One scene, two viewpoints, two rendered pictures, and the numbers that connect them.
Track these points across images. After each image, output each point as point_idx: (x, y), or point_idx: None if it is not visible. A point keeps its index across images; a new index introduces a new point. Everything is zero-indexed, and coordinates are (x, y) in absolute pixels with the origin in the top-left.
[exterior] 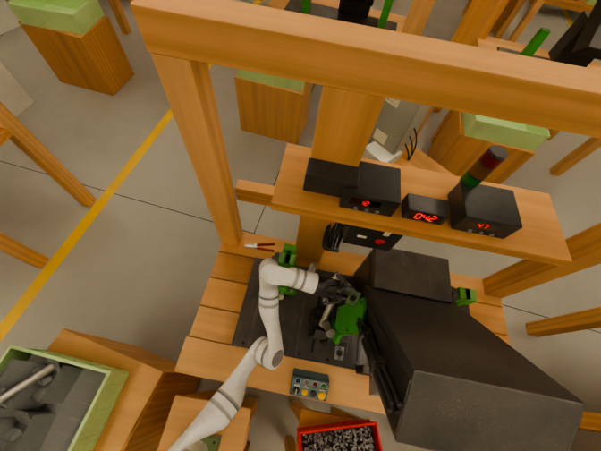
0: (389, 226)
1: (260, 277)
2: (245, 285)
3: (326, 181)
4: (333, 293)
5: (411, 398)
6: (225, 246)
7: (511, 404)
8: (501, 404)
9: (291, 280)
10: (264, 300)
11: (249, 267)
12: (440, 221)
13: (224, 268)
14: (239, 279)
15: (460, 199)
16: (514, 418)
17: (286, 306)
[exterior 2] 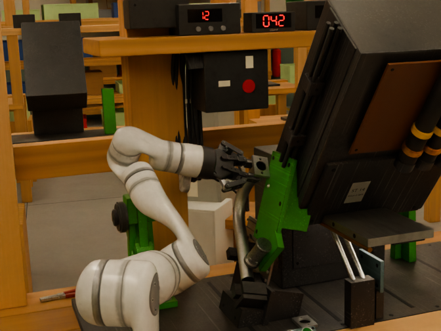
0: (244, 35)
1: (119, 144)
2: (75, 330)
3: (154, 0)
4: (230, 166)
5: (342, 16)
6: (2, 311)
7: (424, 4)
8: (417, 5)
9: (163, 144)
10: (137, 173)
11: (66, 314)
12: (291, 22)
13: (18, 328)
14: (57, 329)
15: (294, 6)
16: (437, 12)
17: (172, 317)
